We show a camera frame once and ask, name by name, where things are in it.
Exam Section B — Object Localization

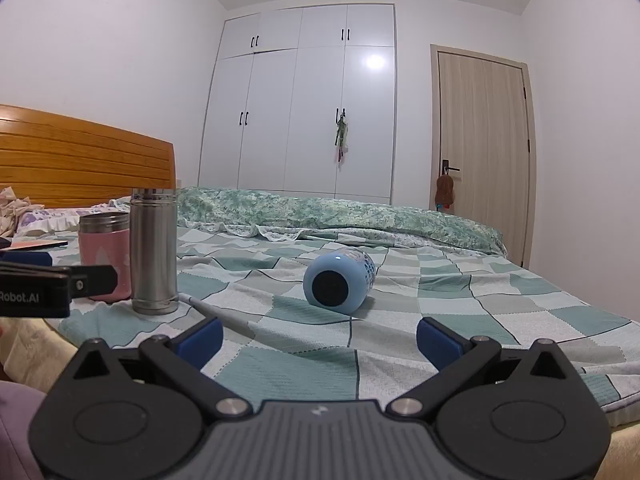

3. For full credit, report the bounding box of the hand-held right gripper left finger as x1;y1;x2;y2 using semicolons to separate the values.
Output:
75;316;252;419

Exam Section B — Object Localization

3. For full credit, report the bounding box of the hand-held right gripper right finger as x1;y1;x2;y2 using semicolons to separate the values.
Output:
389;317;583;417

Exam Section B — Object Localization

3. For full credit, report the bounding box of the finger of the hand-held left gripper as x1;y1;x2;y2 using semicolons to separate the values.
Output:
69;264;120;297
0;251;54;267

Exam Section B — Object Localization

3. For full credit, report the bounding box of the light blue cup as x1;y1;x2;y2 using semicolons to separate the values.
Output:
303;247;377;317

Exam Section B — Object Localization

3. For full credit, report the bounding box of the pink cup with steel rim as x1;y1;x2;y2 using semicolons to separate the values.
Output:
78;211;133;304

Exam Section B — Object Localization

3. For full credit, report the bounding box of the purple floral pillow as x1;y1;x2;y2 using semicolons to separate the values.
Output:
14;197;133;239

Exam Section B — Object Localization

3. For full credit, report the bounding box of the crumpled cream cloth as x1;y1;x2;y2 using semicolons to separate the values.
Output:
0;186;35;237

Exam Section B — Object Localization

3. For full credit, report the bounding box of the tall steel thermos flask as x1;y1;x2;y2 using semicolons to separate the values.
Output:
129;186;180;316

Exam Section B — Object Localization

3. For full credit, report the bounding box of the green checkered bed sheet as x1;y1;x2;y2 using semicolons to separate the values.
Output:
15;224;640;417

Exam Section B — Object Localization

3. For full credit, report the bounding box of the wooden headboard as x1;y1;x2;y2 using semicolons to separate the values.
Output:
0;104;176;210

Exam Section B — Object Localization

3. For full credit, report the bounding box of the person's pink clothing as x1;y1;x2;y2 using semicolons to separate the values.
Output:
0;379;49;480

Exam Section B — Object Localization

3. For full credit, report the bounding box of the green floral quilt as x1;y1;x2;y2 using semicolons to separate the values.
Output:
172;187;507;256

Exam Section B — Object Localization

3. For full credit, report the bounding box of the light wooden door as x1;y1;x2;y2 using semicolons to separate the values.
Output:
430;44;537;270

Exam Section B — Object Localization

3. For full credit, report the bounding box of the green hanging ornament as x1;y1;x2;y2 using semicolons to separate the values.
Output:
332;114;350;164

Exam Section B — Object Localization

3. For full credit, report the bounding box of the white wardrobe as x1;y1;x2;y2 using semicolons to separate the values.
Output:
198;4;397;206

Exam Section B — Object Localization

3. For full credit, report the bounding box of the brown bag on door handle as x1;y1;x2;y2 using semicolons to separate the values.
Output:
434;172;456;210

